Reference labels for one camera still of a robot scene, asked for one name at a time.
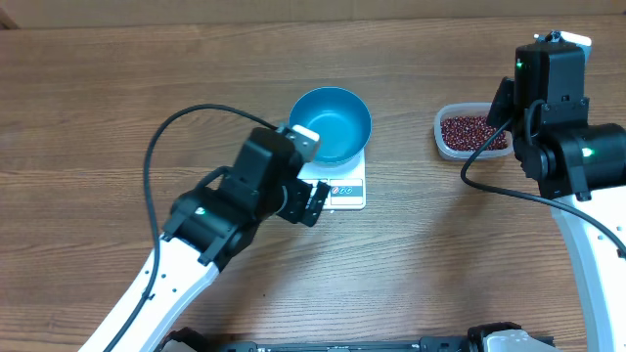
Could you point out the teal metal bowl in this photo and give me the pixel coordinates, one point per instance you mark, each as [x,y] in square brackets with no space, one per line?
[341,119]

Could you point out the red beans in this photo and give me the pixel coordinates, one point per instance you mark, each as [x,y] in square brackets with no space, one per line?
[466,133]

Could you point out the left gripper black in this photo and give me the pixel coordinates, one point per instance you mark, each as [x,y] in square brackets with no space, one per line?
[300,195]

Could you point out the white digital kitchen scale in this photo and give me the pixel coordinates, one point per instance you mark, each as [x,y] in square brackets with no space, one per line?
[347,182]

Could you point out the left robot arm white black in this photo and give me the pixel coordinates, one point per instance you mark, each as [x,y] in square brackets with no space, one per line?
[207,227]

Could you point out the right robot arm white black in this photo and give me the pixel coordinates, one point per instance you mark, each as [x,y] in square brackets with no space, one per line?
[578,166]

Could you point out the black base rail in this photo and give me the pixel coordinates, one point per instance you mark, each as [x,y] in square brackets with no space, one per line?
[496,337]

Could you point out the clear plastic container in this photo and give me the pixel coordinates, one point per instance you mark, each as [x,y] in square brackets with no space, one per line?
[455,110]

